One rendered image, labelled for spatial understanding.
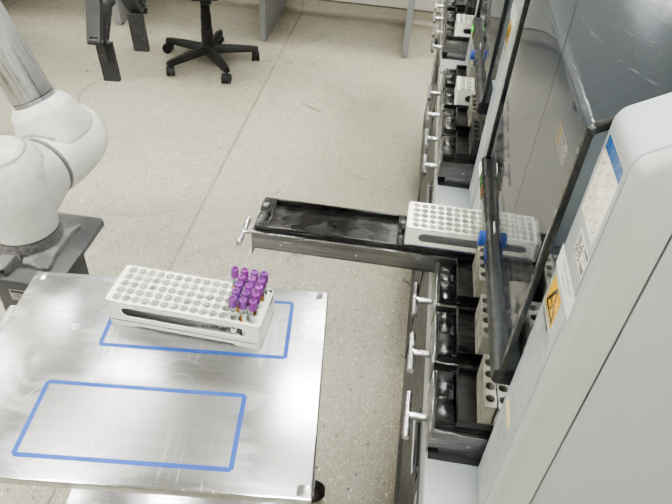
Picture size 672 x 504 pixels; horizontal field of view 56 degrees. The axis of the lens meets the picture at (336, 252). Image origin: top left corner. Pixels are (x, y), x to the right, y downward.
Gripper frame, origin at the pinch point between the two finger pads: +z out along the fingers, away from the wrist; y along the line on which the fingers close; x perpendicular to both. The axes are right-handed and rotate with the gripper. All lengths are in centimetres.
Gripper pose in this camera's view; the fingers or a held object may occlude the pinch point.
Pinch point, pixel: (127, 59)
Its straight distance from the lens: 126.7
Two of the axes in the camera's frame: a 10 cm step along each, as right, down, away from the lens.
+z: 0.0, 7.7, 6.4
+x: 9.9, 0.9, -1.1
